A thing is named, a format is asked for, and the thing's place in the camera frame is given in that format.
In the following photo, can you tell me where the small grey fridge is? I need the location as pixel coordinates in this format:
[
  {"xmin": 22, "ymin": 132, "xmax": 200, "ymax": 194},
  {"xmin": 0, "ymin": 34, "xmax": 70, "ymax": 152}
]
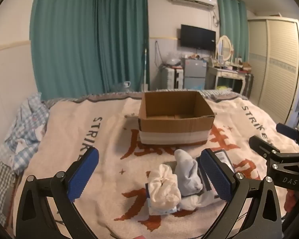
[{"xmin": 181, "ymin": 57, "xmax": 207, "ymax": 89}]

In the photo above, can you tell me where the white packet blue trim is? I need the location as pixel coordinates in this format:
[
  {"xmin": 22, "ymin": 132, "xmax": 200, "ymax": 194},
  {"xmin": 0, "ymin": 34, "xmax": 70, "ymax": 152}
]
[{"xmin": 145, "ymin": 183, "xmax": 178, "ymax": 215}]

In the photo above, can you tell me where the thin white cloth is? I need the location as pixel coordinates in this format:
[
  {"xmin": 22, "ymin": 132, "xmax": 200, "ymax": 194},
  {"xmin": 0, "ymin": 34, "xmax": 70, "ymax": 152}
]
[{"xmin": 179, "ymin": 193, "xmax": 216, "ymax": 211}]

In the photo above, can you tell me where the pale blue sock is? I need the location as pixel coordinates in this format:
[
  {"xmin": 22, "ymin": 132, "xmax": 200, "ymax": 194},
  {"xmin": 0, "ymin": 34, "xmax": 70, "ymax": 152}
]
[{"xmin": 174, "ymin": 149, "xmax": 204, "ymax": 196}]

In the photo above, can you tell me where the blue checkered quilt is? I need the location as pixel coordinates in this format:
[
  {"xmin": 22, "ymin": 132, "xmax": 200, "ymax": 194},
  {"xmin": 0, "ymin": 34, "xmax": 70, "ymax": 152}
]
[{"xmin": 0, "ymin": 92, "xmax": 50, "ymax": 175}]

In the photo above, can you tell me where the teal curtain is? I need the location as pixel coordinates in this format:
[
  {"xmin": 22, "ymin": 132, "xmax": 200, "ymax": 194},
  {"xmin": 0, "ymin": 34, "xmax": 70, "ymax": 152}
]
[
  {"xmin": 218, "ymin": 0, "xmax": 250, "ymax": 92},
  {"xmin": 30, "ymin": 0, "xmax": 99, "ymax": 100},
  {"xmin": 97, "ymin": 0, "xmax": 150, "ymax": 94}
]

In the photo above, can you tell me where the dark suitcase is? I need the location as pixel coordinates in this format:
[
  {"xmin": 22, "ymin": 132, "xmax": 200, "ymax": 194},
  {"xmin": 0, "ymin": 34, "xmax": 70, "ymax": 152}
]
[{"xmin": 245, "ymin": 73, "xmax": 254, "ymax": 97}]

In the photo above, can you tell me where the white oval mirror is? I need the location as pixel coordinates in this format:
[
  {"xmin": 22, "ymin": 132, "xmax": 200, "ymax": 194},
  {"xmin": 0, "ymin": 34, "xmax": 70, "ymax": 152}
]
[{"xmin": 215, "ymin": 35, "xmax": 233, "ymax": 63}]

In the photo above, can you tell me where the clear water jug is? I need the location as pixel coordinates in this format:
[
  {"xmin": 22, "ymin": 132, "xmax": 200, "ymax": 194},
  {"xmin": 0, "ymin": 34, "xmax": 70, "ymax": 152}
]
[{"xmin": 111, "ymin": 81, "xmax": 132, "ymax": 93}]

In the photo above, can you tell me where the clear plastic bag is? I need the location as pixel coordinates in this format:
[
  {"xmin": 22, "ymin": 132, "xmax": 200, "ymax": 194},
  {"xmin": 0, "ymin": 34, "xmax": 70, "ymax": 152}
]
[{"xmin": 162, "ymin": 52, "xmax": 182, "ymax": 68}]

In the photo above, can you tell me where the white dressing table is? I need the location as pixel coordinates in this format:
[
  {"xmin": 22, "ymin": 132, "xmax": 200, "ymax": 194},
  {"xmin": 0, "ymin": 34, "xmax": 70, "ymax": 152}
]
[{"xmin": 206, "ymin": 63, "xmax": 253, "ymax": 94}]

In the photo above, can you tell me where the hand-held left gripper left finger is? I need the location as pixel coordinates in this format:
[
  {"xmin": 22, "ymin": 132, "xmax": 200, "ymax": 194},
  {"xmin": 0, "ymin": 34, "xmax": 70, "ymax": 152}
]
[{"xmin": 15, "ymin": 146, "xmax": 100, "ymax": 239}]

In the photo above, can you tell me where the printed cream blanket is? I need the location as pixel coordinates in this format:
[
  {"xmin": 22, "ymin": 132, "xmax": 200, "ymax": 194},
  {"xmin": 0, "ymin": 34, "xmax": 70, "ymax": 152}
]
[{"xmin": 12, "ymin": 92, "xmax": 299, "ymax": 239}]

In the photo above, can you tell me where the person's right hand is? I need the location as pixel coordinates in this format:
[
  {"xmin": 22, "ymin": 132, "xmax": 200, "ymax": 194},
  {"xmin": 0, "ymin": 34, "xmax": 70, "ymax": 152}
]
[{"xmin": 284, "ymin": 190, "xmax": 299, "ymax": 211}]

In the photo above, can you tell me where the black edged plastic packet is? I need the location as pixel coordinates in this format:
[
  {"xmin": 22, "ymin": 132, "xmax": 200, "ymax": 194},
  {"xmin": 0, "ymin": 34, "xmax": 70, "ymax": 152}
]
[{"xmin": 202, "ymin": 149, "xmax": 236, "ymax": 198}]

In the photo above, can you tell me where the black wall cable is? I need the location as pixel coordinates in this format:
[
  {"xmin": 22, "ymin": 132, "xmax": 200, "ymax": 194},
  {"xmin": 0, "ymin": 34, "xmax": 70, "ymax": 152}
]
[{"xmin": 154, "ymin": 41, "xmax": 165, "ymax": 66}]

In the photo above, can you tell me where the cardboard box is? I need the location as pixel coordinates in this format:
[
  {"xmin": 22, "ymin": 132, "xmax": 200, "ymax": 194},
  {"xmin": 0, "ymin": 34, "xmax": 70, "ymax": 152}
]
[{"xmin": 138, "ymin": 91, "xmax": 215, "ymax": 146}]

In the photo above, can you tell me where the black wall television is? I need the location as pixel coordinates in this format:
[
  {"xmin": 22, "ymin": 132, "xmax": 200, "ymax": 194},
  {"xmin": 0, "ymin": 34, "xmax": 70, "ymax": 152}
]
[{"xmin": 180, "ymin": 24, "xmax": 216, "ymax": 51}]

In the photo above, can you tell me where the white mop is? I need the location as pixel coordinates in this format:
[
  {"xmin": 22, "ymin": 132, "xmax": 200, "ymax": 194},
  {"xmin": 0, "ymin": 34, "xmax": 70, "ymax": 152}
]
[{"xmin": 140, "ymin": 48, "xmax": 150, "ymax": 92}]

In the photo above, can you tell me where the white suitcase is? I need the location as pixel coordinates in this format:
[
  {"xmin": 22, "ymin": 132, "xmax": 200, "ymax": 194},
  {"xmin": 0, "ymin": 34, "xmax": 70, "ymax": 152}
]
[{"xmin": 161, "ymin": 67, "xmax": 184, "ymax": 89}]

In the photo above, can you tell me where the air conditioner power cable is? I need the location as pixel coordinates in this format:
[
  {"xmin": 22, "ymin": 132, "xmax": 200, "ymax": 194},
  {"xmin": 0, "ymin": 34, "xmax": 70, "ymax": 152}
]
[{"xmin": 211, "ymin": 9, "xmax": 220, "ymax": 27}]

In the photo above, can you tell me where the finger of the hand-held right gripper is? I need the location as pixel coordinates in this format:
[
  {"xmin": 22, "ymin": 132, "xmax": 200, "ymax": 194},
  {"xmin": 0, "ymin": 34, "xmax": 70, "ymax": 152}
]
[
  {"xmin": 249, "ymin": 135, "xmax": 281, "ymax": 164},
  {"xmin": 276, "ymin": 122, "xmax": 299, "ymax": 153}
]

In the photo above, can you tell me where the cream slatted wardrobe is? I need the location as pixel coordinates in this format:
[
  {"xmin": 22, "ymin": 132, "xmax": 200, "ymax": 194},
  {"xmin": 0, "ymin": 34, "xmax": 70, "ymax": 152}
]
[{"xmin": 248, "ymin": 17, "xmax": 299, "ymax": 125}]

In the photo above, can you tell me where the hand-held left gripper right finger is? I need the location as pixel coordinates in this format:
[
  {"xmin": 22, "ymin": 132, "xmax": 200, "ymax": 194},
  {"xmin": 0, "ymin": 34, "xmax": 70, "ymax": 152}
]
[{"xmin": 199, "ymin": 148, "xmax": 282, "ymax": 239}]

